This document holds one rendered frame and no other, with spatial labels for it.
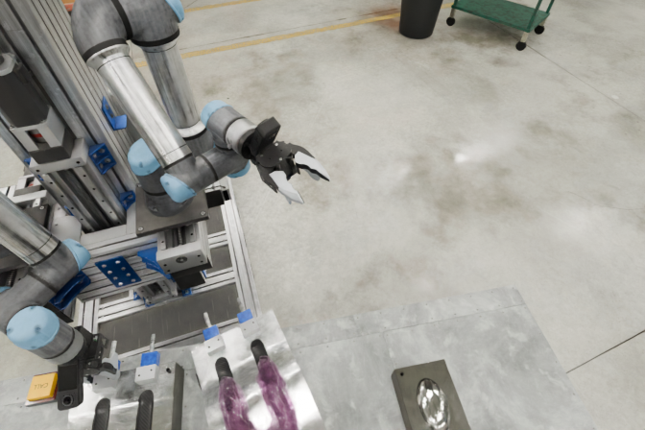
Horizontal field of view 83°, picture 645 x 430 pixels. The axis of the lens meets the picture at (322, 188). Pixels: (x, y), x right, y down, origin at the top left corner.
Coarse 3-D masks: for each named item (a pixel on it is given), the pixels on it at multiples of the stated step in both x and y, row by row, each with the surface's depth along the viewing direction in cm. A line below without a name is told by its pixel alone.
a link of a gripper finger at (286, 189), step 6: (270, 174) 71; (276, 174) 71; (282, 174) 71; (276, 180) 70; (282, 180) 70; (282, 186) 69; (288, 186) 69; (282, 192) 69; (288, 192) 69; (294, 192) 68; (288, 198) 69; (294, 198) 68; (300, 198) 68
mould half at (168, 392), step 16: (160, 368) 101; (176, 368) 102; (128, 384) 98; (144, 384) 98; (160, 384) 98; (176, 384) 100; (96, 400) 96; (112, 400) 96; (128, 400) 96; (160, 400) 96; (176, 400) 98; (80, 416) 94; (112, 416) 94; (128, 416) 94; (160, 416) 94; (176, 416) 97
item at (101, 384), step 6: (114, 342) 105; (114, 348) 104; (96, 378) 97; (102, 378) 97; (108, 378) 97; (96, 384) 96; (102, 384) 96; (108, 384) 96; (114, 384) 97; (96, 390) 95; (102, 390) 96; (108, 390) 97
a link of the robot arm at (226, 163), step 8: (208, 152) 88; (216, 152) 88; (224, 152) 87; (232, 152) 87; (216, 160) 87; (224, 160) 87; (232, 160) 89; (240, 160) 90; (248, 160) 93; (216, 168) 86; (224, 168) 88; (232, 168) 90; (240, 168) 92; (248, 168) 94; (224, 176) 89; (232, 176) 93; (240, 176) 94
